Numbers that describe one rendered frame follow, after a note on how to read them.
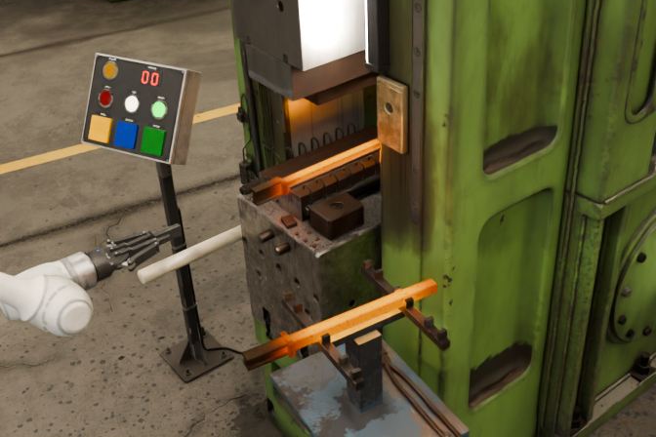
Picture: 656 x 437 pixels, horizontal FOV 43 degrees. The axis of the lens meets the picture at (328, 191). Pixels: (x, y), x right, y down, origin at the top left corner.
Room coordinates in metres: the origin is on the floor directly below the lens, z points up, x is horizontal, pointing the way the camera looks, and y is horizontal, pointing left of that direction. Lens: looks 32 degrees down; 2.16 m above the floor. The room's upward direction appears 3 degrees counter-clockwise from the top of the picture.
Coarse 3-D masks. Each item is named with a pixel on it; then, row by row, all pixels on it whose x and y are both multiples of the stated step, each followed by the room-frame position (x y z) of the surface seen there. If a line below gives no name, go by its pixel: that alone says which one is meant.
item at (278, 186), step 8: (368, 144) 2.06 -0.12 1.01; (376, 144) 2.06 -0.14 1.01; (344, 152) 2.02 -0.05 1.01; (352, 152) 2.02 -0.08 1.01; (360, 152) 2.02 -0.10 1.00; (328, 160) 1.98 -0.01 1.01; (336, 160) 1.98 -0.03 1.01; (344, 160) 1.99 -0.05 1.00; (312, 168) 1.94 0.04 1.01; (320, 168) 1.94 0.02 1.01; (328, 168) 1.96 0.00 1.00; (288, 176) 1.91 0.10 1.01; (296, 176) 1.91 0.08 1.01; (304, 176) 1.91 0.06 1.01; (264, 184) 1.85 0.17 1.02; (272, 184) 1.85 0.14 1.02; (280, 184) 1.87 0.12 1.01; (288, 184) 1.88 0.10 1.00; (256, 192) 1.82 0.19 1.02; (264, 192) 1.84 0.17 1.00; (272, 192) 1.86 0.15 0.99; (280, 192) 1.87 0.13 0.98; (256, 200) 1.82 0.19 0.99; (264, 200) 1.84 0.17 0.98
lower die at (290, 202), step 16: (368, 128) 2.21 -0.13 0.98; (336, 144) 2.12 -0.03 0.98; (352, 144) 2.09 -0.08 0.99; (288, 160) 2.04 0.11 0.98; (304, 160) 2.02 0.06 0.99; (320, 160) 2.01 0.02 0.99; (352, 160) 1.99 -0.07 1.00; (368, 160) 2.00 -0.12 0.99; (272, 176) 1.94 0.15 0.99; (320, 176) 1.92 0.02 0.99; (352, 176) 1.93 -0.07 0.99; (368, 176) 1.96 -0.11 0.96; (288, 192) 1.87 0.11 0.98; (304, 192) 1.85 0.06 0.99; (320, 192) 1.86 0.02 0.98; (288, 208) 1.87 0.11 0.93; (304, 208) 1.83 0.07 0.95
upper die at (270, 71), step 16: (256, 48) 1.94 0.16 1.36; (256, 64) 1.95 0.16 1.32; (272, 64) 1.89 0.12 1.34; (288, 64) 1.83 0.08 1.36; (336, 64) 1.90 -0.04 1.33; (352, 64) 1.93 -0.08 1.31; (256, 80) 1.96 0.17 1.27; (272, 80) 1.89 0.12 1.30; (288, 80) 1.83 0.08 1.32; (304, 80) 1.84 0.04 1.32; (320, 80) 1.87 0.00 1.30; (336, 80) 1.90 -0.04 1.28; (288, 96) 1.84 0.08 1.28; (304, 96) 1.84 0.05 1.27
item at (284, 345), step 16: (416, 288) 1.43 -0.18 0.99; (432, 288) 1.43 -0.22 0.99; (368, 304) 1.38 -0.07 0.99; (384, 304) 1.38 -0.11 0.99; (400, 304) 1.39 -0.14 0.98; (336, 320) 1.33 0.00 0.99; (352, 320) 1.33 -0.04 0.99; (368, 320) 1.35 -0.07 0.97; (288, 336) 1.29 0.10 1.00; (304, 336) 1.29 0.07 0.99; (256, 352) 1.24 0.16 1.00; (272, 352) 1.26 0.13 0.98; (288, 352) 1.26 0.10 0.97
